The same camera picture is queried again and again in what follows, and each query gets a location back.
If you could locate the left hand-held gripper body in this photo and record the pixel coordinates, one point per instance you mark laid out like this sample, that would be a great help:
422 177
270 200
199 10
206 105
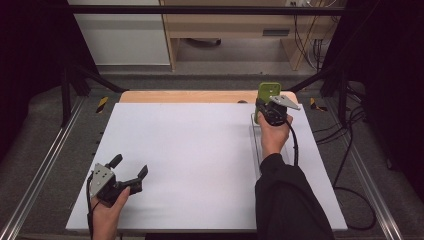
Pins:
101 180

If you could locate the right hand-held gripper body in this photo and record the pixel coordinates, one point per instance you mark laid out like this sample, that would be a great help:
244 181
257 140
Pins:
278 111

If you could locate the clear plastic container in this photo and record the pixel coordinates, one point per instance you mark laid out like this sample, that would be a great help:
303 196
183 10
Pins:
255 141

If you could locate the person's right hand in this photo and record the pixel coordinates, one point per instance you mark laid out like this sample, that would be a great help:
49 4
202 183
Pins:
275 140

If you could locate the person's left hand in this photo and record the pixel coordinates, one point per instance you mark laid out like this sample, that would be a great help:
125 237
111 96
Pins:
106 221

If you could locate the yellow black tape strip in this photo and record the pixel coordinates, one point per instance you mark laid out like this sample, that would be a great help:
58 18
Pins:
313 104
102 104

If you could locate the grey desk label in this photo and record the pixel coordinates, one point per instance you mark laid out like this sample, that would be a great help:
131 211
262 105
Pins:
276 32

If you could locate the light wooden desk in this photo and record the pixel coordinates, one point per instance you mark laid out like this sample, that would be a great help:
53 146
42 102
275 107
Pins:
233 25

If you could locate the white cabinet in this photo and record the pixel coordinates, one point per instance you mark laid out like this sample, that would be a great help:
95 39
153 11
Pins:
123 36

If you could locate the metal floor rail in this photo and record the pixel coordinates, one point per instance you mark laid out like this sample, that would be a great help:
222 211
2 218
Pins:
373 186
43 166

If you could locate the black frame leg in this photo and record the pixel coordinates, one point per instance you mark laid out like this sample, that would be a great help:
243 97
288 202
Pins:
66 96
342 96

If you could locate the black horizontal frame bar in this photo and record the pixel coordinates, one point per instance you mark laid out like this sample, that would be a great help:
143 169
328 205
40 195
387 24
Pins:
200 10

